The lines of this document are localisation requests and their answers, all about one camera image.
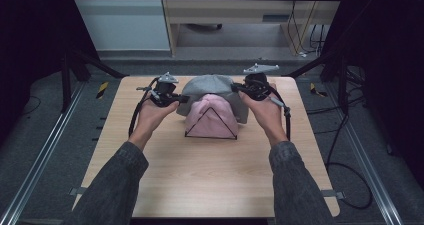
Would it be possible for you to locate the black curtain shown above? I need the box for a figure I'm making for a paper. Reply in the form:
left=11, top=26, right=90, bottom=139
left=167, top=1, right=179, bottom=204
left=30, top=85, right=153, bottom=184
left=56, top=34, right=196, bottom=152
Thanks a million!
left=321, top=0, right=424, bottom=189
left=0, top=0, right=101, bottom=146

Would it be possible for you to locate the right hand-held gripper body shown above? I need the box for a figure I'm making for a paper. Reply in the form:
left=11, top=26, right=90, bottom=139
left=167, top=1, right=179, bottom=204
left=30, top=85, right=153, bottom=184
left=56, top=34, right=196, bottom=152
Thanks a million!
left=237, top=62, right=281, bottom=102

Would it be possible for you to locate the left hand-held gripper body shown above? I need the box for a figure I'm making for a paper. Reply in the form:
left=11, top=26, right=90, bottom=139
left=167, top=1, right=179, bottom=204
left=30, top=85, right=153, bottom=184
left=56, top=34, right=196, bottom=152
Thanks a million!
left=135, top=71, right=184, bottom=109

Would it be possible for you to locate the light wooden desk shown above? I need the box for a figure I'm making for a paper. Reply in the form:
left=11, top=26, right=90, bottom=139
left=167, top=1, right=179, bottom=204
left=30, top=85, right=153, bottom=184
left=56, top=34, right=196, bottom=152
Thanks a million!
left=159, top=0, right=348, bottom=58

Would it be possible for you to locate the person's right hand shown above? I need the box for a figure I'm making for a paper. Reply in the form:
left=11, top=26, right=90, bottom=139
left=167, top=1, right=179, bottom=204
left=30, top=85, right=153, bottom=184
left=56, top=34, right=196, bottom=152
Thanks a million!
left=237, top=82, right=290, bottom=148

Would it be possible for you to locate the white cabinet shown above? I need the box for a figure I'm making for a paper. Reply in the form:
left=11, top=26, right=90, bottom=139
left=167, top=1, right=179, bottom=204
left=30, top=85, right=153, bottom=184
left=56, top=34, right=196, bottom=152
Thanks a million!
left=68, top=0, right=172, bottom=52

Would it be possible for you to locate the black floor cable loop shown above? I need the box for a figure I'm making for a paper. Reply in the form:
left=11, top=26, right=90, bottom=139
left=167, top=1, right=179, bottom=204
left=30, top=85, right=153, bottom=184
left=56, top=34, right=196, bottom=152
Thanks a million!
left=305, top=66, right=374, bottom=211

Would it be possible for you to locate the pink knit beanie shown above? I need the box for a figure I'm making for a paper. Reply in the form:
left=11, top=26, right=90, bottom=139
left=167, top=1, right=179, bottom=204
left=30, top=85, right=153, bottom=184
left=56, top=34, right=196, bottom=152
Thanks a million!
left=184, top=93, right=240, bottom=140

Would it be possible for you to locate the hand-held gripper cable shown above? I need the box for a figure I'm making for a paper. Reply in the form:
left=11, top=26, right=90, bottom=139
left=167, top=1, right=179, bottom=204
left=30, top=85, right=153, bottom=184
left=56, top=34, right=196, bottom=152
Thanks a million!
left=127, top=76, right=160, bottom=138
left=269, top=85, right=293, bottom=142

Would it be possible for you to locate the black metal stand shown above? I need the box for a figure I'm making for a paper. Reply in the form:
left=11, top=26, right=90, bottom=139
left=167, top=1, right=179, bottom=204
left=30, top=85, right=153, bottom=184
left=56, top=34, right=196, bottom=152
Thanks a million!
left=60, top=48, right=130, bottom=115
left=282, top=49, right=350, bottom=115

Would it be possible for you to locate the right hand-held gripper cable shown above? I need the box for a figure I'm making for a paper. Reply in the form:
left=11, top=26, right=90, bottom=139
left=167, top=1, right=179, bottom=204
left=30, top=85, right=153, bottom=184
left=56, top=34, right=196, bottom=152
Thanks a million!
left=269, top=85, right=293, bottom=142

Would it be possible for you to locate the aluminium floor rail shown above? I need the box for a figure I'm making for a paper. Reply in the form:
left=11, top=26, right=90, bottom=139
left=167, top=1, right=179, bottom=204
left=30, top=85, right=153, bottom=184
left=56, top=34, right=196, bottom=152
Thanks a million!
left=0, top=81, right=87, bottom=225
left=324, top=81, right=405, bottom=225

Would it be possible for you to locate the black wire triangular rack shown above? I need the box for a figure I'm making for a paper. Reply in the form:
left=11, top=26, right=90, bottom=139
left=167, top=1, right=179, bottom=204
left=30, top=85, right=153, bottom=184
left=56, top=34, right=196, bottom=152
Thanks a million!
left=184, top=106, right=239, bottom=141

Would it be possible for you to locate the person's left hand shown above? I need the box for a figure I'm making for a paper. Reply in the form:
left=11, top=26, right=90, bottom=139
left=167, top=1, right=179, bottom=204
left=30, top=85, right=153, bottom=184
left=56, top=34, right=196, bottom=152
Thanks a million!
left=127, top=97, right=180, bottom=152

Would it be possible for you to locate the thin black floor cable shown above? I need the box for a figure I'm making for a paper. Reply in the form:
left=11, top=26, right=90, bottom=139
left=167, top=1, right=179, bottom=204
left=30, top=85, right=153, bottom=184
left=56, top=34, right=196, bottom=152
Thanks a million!
left=19, top=94, right=43, bottom=117

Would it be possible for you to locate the left hand-held gripper cable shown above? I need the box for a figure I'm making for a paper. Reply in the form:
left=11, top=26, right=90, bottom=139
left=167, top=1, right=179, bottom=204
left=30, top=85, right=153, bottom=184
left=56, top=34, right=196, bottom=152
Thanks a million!
left=127, top=76, right=160, bottom=138

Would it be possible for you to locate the grey knit beanie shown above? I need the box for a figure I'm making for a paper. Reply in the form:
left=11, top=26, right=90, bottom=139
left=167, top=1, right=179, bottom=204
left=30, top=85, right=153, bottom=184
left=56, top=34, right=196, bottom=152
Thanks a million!
left=176, top=73, right=250, bottom=125

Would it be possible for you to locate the yellow black hazard tape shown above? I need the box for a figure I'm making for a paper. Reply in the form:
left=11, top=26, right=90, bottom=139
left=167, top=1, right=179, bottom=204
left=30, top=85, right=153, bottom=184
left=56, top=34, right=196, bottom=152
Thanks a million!
left=96, top=81, right=110, bottom=100
left=309, top=81, right=328, bottom=98

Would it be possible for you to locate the bundle of hanging cables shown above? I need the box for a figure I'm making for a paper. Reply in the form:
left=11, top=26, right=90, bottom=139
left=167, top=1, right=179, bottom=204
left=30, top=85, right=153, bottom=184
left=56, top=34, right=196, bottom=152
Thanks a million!
left=285, top=0, right=327, bottom=58

